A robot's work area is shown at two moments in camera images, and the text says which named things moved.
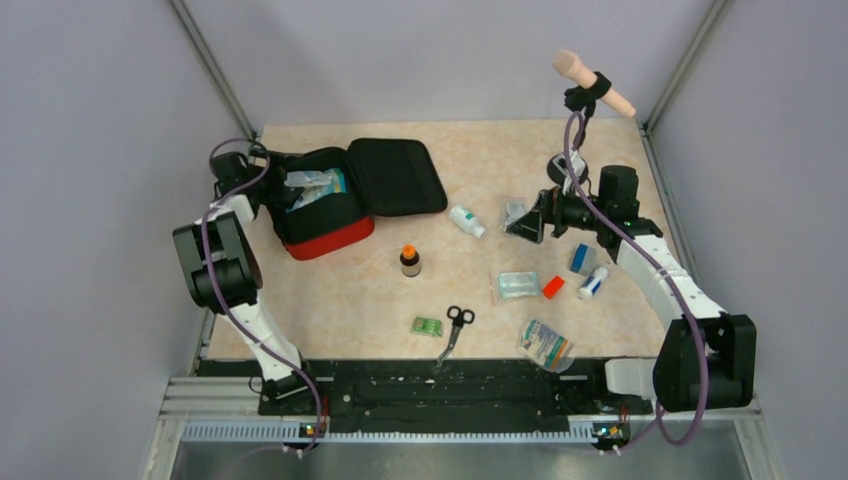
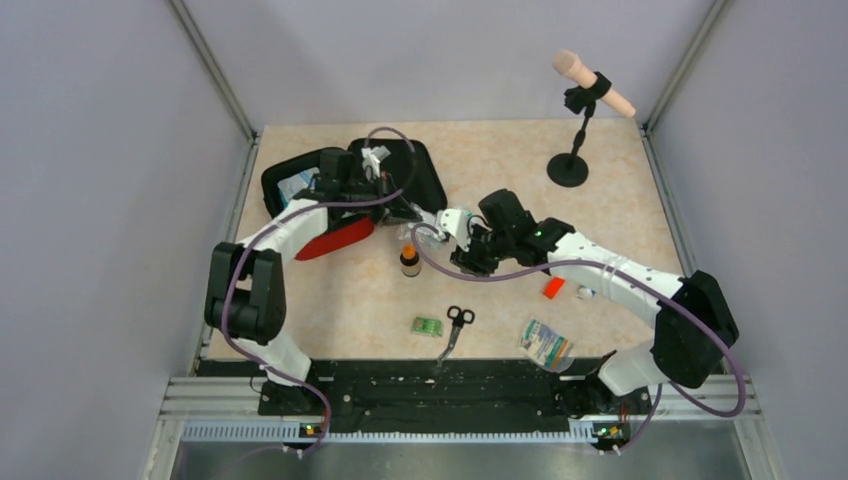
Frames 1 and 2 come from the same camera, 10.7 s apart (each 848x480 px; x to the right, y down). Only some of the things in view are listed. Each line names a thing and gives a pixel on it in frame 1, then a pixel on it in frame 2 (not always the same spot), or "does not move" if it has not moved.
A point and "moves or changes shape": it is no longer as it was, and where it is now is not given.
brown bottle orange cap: [411, 263] does not move
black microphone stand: [582, 98] does not move
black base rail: [372, 397] does not move
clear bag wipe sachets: [514, 208] moves or changes shape
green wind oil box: [427, 326] does not move
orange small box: [553, 286] does not move
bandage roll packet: [545, 347] does not move
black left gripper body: [272, 188] -> [377, 187]
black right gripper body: [570, 211] -> [483, 256]
